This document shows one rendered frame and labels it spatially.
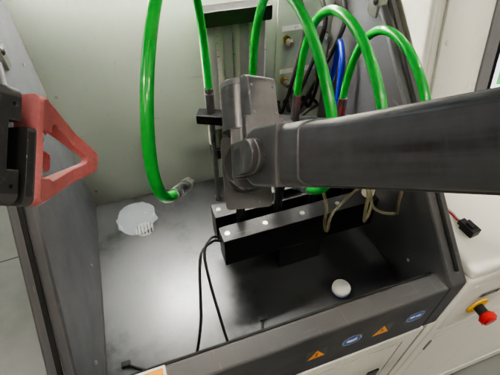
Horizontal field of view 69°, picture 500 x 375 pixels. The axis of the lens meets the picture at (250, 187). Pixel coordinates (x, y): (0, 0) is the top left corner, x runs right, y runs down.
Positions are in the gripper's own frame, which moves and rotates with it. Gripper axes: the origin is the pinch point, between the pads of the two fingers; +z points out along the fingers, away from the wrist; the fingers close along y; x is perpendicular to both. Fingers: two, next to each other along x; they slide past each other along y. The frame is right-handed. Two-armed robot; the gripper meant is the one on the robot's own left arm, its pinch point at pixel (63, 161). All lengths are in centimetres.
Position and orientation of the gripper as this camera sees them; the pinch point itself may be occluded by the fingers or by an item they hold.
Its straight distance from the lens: 32.8
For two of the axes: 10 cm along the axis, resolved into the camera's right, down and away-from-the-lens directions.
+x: -0.3, 10.0, -0.3
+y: -9.4, -0.1, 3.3
